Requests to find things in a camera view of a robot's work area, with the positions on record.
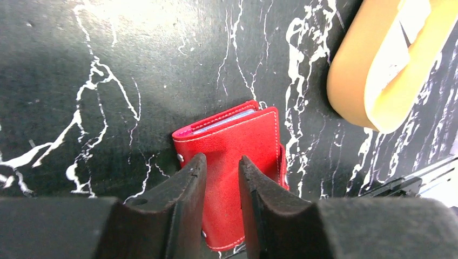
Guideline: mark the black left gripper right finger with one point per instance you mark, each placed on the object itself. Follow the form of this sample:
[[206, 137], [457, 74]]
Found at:
[[278, 224]]

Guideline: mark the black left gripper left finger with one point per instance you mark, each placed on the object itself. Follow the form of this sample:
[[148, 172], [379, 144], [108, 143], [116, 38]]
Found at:
[[164, 222]]

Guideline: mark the red leather card holder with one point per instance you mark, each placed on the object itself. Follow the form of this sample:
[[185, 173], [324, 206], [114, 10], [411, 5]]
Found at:
[[224, 138]]

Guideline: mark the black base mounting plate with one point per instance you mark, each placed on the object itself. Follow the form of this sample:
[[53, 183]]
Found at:
[[417, 183]]

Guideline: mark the orange oval tray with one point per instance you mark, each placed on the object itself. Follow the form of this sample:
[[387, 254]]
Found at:
[[348, 91]]

